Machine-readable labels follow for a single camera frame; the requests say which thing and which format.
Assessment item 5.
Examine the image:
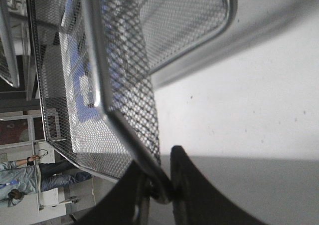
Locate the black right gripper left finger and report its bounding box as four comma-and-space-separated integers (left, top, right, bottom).
75, 162, 150, 225

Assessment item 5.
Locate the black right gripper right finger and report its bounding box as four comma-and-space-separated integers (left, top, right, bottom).
170, 146, 264, 225

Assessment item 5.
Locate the mesh tray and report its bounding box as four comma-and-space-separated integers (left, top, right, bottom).
27, 0, 173, 204
99, 0, 238, 76

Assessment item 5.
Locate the person in blue clothes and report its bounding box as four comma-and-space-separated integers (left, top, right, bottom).
0, 155, 92, 208

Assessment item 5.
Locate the silver rack frame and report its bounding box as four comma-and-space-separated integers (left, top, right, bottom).
0, 0, 319, 89

